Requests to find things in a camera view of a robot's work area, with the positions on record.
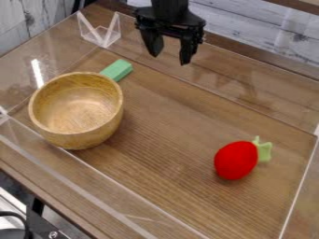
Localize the red plush strawberry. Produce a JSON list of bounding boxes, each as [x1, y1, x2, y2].
[[213, 136, 272, 180]]

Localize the black cable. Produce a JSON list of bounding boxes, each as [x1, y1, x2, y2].
[[0, 211, 32, 239]]

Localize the green rectangular block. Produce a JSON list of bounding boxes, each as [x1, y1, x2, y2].
[[100, 59, 133, 82]]

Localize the wooden bowl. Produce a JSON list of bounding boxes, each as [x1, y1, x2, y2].
[[28, 72, 123, 150]]

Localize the clear acrylic corner bracket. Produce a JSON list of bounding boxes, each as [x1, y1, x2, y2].
[[76, 12, 121, 49]]

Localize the black metal table bracket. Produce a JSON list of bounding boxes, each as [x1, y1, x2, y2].
[[27, 197, 69, 239]]

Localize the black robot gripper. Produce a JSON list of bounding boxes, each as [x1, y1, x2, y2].
[[133, 0, 205, 65]]

